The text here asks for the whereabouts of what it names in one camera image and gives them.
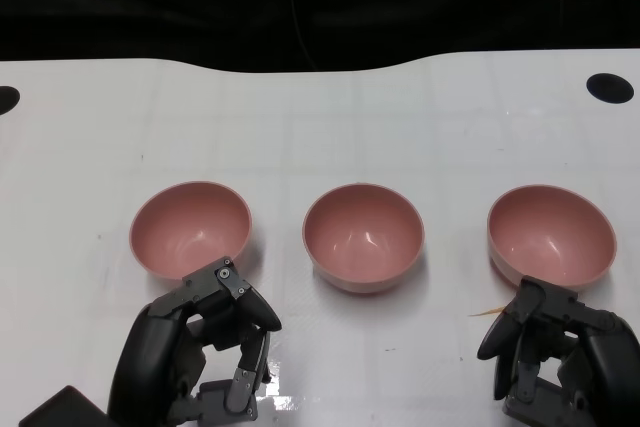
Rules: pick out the small orange splinter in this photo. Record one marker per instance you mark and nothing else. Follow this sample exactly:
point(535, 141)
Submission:
point(486, 312)

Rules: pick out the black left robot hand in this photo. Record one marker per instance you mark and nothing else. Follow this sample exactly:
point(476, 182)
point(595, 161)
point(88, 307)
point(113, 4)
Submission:
point(150, 362)

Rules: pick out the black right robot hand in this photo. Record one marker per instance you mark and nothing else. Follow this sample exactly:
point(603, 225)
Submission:
point(610, 362)

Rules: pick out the pink plastic bowl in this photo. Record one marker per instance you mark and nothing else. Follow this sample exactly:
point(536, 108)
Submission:
point(190, 227)
point(550, 234)
point(362, 237)

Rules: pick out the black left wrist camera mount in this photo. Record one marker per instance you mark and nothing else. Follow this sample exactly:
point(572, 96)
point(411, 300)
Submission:
point(65, 409)

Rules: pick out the black round table grommet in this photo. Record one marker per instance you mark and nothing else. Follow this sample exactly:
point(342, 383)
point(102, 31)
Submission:
point(7, 100)
point(610, 88)

